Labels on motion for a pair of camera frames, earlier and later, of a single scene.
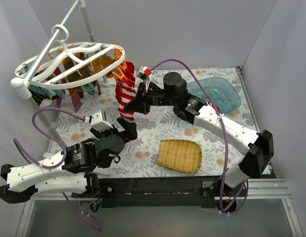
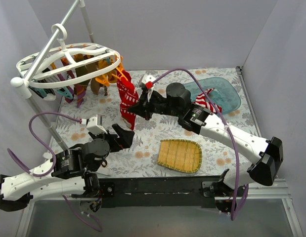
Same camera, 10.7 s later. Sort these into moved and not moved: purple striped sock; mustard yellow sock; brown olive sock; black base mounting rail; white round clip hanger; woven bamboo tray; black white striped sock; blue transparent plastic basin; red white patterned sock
Moved: black white striped sock; brown olive sock; purple striped sock; mustard yellow sock; white round clip hanger; red white patterned sock
Not moved: woven bamboo tray; blue transparent plastic basin; black base mounting rail
